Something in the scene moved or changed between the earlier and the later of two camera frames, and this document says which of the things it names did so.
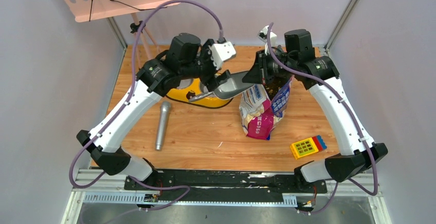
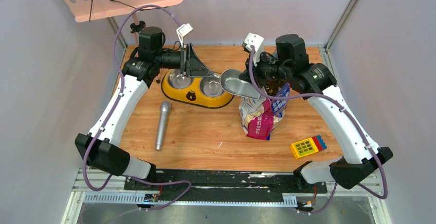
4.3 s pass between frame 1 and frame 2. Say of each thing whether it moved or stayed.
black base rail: stayed
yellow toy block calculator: stayed
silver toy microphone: stayed
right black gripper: stayed
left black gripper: moved
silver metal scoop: moved
